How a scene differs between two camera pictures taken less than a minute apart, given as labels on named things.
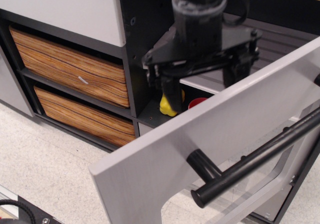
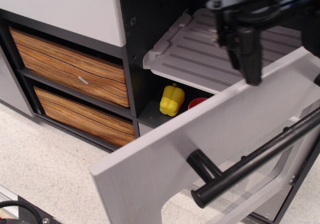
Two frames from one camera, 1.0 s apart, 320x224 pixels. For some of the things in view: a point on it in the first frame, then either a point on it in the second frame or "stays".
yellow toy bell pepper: [165, 107] stays
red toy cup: [196, 101] stays
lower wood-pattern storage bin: [104, 124] stays
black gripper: [198, 40] to [267, 6]
